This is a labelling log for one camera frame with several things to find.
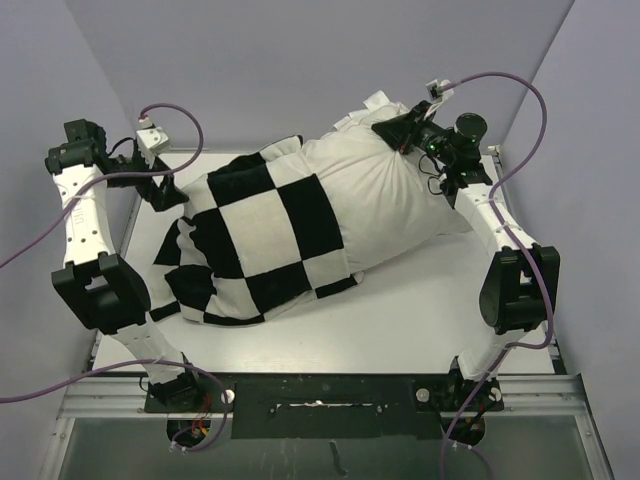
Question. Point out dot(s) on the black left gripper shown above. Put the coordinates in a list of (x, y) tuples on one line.
[(161, 197)]

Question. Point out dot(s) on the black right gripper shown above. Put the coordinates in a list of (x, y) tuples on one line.
[(397, 130)]

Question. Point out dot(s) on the white pillow insert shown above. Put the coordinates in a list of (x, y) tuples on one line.
[(384, 205)]

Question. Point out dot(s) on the black white checkered pillowcase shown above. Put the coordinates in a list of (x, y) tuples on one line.
[(257, 236)]

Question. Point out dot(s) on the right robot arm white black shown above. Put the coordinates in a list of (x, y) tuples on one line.
[(520, 287)]

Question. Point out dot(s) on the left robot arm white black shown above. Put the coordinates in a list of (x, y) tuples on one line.
[(98, 285)]

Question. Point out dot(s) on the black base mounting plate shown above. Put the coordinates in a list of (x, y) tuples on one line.
[(348, 406)]

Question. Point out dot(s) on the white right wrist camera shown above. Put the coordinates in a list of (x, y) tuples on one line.
[(439, 92)]

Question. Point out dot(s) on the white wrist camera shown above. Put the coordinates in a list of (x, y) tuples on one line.
[(439, 92), (152, 140)]

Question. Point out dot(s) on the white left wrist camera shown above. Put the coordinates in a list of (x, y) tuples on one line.
[(152, 140)]

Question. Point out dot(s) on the aluminium frame rail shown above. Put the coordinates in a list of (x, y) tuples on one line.
[(410, 315)]

